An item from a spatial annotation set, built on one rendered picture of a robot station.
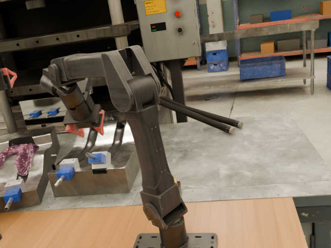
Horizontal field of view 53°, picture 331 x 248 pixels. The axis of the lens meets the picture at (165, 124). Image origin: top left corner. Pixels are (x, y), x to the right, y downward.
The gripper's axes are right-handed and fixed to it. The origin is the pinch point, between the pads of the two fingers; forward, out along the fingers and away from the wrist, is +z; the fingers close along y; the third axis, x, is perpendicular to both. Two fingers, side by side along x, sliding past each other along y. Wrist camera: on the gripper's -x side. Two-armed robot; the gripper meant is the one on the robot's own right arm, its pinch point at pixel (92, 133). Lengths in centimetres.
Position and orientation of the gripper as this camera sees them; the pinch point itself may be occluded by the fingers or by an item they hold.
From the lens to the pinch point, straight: 104.6
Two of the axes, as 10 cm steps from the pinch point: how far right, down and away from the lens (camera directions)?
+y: -9.8, 0.9, 1.6
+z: 1.8, 6.4, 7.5
